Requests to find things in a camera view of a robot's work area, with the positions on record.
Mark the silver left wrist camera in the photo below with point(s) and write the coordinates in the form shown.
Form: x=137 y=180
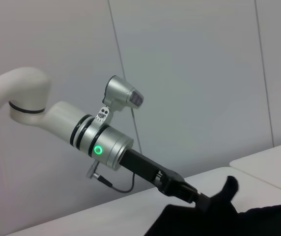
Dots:
x=120 y=91

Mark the black t-shirt with white print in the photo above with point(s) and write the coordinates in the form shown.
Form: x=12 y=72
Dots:
x=192 y=221

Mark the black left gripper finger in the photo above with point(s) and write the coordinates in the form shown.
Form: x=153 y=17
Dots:
x=200 y=206
x=202 y=197

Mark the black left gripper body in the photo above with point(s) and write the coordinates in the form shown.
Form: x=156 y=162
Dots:
x=143 y=164

